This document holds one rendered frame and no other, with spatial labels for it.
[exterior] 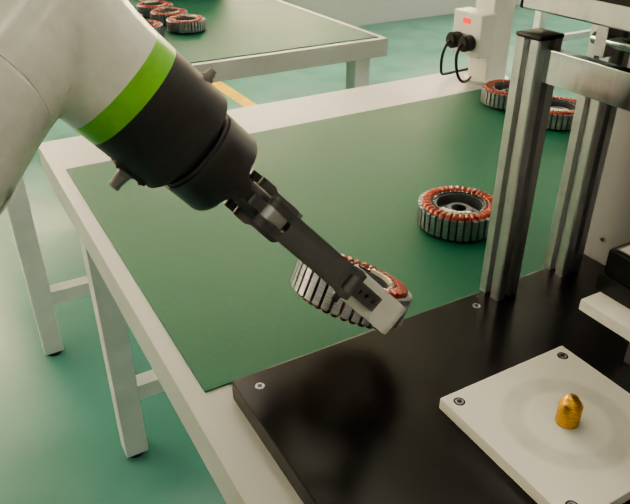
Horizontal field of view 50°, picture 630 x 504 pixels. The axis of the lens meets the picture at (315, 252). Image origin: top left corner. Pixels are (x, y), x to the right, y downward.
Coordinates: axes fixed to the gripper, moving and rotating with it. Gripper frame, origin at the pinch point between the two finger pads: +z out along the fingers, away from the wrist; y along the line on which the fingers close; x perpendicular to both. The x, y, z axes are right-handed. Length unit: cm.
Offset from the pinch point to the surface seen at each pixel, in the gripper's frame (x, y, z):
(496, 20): 62, -71, 36
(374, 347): -3.3, 0.2, 7.2
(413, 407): -4.7, 9.0, 7.5
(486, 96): 46, -61, 40
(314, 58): 39, -120, 30
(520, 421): 0.5, 15.2, 11.5
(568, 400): 4.4, 17.1, 11.8
